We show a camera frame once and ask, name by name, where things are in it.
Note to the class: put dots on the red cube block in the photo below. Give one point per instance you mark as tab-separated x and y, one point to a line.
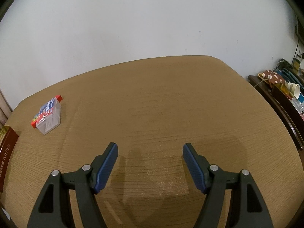
59	97

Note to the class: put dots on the dark wooden cabinet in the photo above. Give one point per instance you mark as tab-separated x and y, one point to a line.
273	97

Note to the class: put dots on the brown floral cloth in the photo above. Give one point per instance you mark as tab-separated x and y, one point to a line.
270	76

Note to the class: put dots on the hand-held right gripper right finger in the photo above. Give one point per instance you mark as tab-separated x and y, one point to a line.
193	168

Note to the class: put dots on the clear floss pick box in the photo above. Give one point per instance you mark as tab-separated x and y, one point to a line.
48	121

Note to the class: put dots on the red and gold tin box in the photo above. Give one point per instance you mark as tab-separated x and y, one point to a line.
8	152

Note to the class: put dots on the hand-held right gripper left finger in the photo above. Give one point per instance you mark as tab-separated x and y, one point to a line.
106	168

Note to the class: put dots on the beige patterned curtain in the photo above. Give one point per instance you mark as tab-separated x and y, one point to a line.
3	109

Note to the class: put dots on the teal striped bag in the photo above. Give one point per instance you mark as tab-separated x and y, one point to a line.
288	74

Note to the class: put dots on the paper cup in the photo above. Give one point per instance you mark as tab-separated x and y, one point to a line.
294	89

